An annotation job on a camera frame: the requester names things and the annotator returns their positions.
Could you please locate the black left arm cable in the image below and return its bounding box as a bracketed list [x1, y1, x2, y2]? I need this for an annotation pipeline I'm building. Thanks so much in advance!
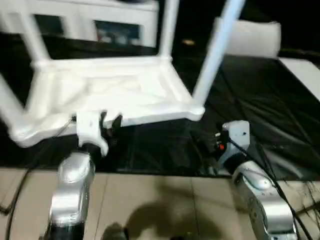
[0, 117, 77, 217]

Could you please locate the flat white board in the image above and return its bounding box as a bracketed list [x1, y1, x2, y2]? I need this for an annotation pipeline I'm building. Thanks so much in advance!
[279, 57, 320, 102]

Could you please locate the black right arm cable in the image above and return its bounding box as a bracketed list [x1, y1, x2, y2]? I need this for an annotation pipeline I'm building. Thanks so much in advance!
[226, 139, 302, 237]

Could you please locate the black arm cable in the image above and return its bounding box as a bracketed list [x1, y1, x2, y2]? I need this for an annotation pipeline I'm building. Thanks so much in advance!
[0, 117, 77, 217]
[226, 139, 302, 237]

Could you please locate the white cabinet with glass doors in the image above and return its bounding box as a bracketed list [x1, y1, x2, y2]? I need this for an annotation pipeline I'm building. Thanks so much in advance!
[0, 0, 161, 49]

